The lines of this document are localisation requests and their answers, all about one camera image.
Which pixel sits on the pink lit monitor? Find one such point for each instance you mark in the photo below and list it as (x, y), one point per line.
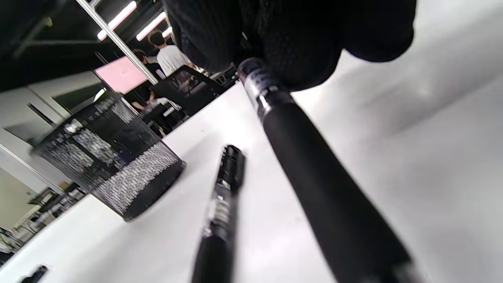
(122, 74)

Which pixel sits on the silver metal post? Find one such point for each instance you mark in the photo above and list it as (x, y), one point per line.
(118, 41)

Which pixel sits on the black mesh office chair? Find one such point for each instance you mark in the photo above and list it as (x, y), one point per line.
(188, 88)

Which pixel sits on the black click pen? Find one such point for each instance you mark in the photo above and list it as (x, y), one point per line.
(36, 274)
(322, 181)
(224, 204)

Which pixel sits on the black mesh pen holder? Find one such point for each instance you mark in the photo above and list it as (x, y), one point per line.
(129, 184)

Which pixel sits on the person's right hand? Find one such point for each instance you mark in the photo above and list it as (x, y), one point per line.
(298, 35)

